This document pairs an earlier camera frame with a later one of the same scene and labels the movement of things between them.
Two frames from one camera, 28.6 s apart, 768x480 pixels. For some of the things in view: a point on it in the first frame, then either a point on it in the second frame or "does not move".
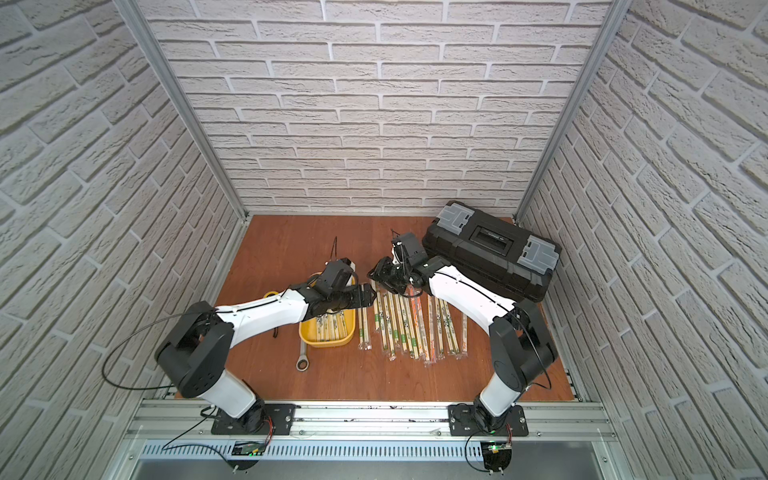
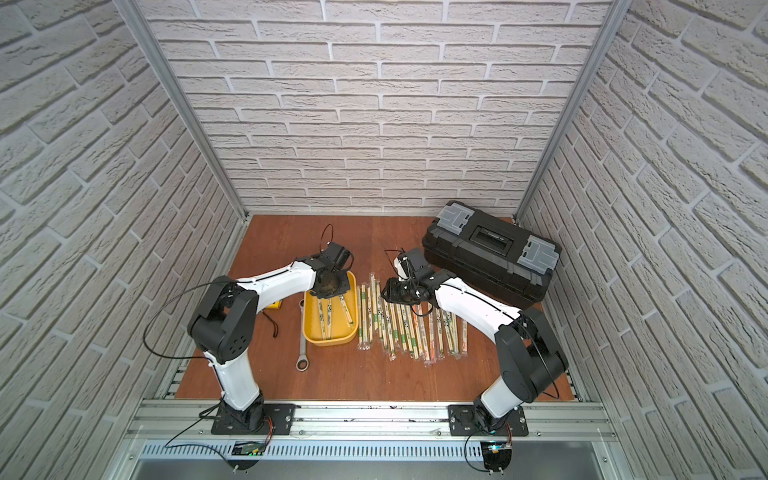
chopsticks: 464,335 does not move
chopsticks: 401,324 to 411,329
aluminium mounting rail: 366,432 does not move
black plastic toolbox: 488,248 does not move
